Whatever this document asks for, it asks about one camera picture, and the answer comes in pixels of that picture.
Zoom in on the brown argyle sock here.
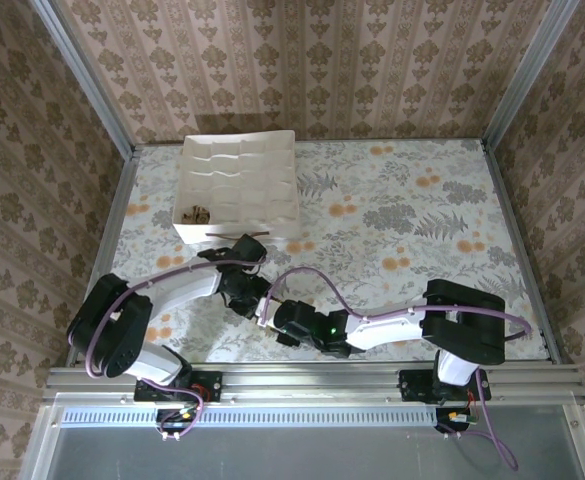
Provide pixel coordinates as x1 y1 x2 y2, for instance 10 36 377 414
180 203 213 224

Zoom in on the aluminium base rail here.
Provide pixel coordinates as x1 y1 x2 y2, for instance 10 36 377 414
41 363 585 404

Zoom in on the black connector bracket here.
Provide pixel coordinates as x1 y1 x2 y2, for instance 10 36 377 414
155 408 202 435
434 407 479 434

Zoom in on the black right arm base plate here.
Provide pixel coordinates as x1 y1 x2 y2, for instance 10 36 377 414
399 368 492 402

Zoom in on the grey metal panel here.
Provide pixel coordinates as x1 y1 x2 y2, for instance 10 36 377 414
19 394 585 480

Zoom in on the brown box handle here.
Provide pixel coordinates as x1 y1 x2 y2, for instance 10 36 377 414
205 229 273 239

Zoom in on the aluminium frame post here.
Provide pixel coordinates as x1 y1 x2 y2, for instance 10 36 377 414
480 0 582 147
27 0 137 159

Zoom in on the aluminium table side rail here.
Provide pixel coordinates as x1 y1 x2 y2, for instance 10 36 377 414
481 142 563 365
65 147 141 369

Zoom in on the slotted grey cable duct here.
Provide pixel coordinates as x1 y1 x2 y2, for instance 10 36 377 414
59 405 438 427

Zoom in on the white fabric divider box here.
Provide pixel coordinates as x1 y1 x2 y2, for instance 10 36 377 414
171 129 302 246

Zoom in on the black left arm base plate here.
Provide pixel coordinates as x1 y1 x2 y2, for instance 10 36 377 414
134 370 223 402

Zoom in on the floral tablecloth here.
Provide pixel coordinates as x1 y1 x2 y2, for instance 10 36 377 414
86 138 553 364

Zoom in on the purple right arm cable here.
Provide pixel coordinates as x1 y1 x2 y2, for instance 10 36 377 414
264 267 533 472

